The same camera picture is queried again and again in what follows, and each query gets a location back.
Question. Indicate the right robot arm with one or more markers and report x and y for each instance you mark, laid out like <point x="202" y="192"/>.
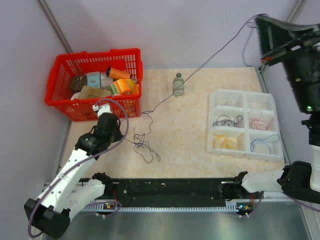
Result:
<point x="299" y="180"/>

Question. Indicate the red plastic basket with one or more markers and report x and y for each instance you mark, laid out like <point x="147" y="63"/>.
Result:
<point x="68" y="65"/>

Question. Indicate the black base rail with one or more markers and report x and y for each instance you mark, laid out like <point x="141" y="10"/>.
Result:
<point x="175" y="192"/>

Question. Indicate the grey white box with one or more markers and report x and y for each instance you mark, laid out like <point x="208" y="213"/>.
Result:
<point x="105" y="81"/>

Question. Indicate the white compartment tray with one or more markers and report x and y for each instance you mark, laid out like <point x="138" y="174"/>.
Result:
<point x="243" y="124"/>

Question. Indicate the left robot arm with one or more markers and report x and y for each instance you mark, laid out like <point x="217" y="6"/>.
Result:
<point x="54" y="209"/>

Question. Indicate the teal small box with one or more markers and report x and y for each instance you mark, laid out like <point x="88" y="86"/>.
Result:
<point x="94" y="79"/>

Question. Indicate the brown cardboard box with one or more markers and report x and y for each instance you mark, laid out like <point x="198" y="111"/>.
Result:
<point x="88" y="92"/>

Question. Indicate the orange striped sponge pack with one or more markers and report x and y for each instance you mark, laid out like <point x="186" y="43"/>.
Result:
<point x="124" y="86"/>

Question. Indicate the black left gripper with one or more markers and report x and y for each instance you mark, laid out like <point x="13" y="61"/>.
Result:
<point x="119" y="134"/>

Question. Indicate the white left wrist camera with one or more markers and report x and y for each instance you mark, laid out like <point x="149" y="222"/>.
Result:
<point x="102" y="109"/>

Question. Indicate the orange cylinder tube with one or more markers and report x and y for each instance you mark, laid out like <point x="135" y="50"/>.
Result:
<point x="116" y="74"/>

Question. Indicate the brown round cookie pack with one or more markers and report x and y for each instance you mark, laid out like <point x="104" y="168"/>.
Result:
<point x="78" y="82"/>

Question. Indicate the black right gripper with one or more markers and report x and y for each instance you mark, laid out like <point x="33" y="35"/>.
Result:
<point x="276" y="37"/>

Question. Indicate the clear glass bottle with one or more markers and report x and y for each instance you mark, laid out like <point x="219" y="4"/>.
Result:
<point x="178" y="85"/>

